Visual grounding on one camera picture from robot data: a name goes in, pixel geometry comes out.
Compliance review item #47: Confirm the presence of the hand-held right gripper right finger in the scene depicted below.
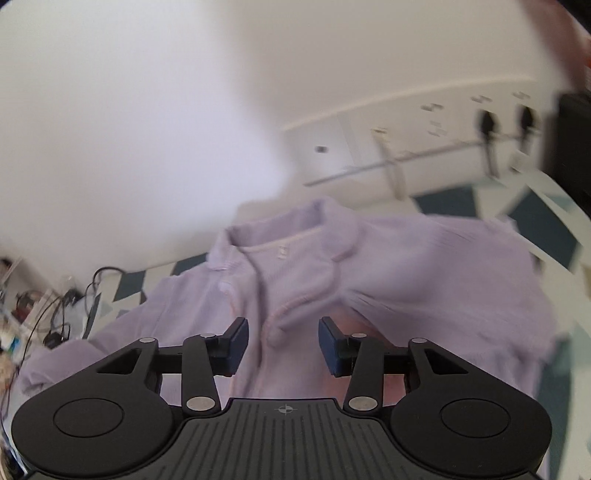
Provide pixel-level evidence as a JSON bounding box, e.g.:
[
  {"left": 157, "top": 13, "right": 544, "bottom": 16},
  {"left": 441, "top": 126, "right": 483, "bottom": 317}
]
[{"left": 318, "top": 316, "right": 478, "bottom": 412}]

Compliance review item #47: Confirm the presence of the white wall socket panel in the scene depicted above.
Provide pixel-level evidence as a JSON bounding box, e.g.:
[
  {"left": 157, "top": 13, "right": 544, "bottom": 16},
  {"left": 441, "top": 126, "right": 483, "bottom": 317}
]
[{"left": 281, "top": 76, "right": 555, "bottom": 188}]

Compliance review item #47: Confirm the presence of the black box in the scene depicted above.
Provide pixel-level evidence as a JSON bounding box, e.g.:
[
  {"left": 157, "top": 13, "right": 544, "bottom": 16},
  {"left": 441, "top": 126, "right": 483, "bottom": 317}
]
[{"left": 540, "top": 92, "right": 591, "bottom": 213}]

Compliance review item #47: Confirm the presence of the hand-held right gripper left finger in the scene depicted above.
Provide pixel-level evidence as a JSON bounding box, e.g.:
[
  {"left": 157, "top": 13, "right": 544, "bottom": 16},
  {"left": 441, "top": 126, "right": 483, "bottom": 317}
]
[{"left": 95, "top": 316, "right": 251, "bottom": 414}]

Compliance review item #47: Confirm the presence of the lavender pajama top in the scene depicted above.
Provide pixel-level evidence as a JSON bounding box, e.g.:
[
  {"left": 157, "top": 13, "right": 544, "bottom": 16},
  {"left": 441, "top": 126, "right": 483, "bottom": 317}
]
[{"left": 18, "top": 196, "right": 564, "bottom": 480}]

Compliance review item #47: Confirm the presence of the black power plug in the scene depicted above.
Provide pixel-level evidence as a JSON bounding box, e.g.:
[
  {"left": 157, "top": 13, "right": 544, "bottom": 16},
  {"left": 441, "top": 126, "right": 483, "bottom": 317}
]
[
  {"left": 515, "top": 104, "right": 539, "bottom": 155},
  {"left": 478, "top": 108, "right": 502, "bottom": 178}
]

